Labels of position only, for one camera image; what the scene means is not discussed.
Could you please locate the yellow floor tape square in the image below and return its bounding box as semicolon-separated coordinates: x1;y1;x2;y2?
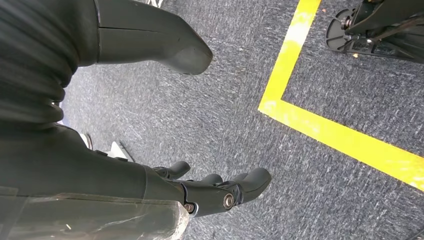
257;0;424;193

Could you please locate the black robot foot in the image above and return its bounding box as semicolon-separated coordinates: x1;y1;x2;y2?
325;0;424;64

